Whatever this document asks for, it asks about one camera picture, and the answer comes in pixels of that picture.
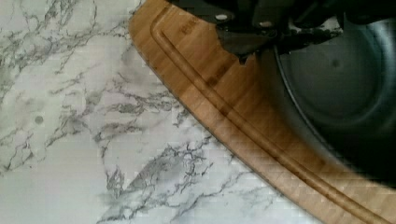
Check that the dark bowl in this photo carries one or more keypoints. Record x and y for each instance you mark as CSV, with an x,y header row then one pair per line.
x,y
340,97

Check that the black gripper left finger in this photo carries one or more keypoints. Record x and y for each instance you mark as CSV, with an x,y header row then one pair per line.
x,y
236,28

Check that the wooden cutting board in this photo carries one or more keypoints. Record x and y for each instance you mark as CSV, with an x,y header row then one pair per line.
x,y
229,100

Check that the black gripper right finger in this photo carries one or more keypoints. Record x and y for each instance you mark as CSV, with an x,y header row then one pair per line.
x,y
297,24

